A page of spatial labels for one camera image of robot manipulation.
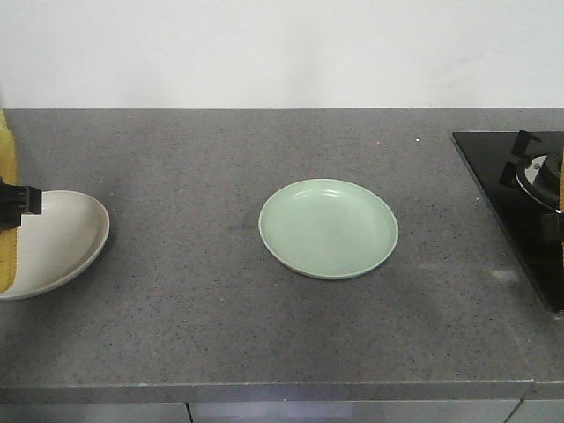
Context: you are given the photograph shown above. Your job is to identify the pale yellow corn cob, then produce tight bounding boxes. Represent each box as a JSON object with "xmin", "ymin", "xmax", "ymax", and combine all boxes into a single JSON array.
[{"xmin": 1, "ymin": 110, "xmax": 18, "ymax": 293}]

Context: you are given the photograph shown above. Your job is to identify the bright yellow corn cob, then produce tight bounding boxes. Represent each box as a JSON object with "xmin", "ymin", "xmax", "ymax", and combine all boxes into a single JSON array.
[{"xmin": 559, "ymin": 150, "xmax": 564, "ymax": 213}]

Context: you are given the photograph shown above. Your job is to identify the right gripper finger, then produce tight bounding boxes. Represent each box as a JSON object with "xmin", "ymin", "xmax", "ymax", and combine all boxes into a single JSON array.
[{"xmin": 541, "ymin": 211, "xmax": 564, "ymax": 241}]

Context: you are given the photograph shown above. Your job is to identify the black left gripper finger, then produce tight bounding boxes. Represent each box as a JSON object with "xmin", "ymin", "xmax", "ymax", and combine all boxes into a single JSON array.
[{"xmin": 0, "ymin": 180, "xmax": 41, "ymax": 227}]

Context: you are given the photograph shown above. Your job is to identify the black glass gas stove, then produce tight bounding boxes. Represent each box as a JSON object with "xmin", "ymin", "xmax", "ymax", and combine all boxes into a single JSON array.
[{"xmin": 453, "ymin": 130, "xmax": 563, "ymax": 316}]

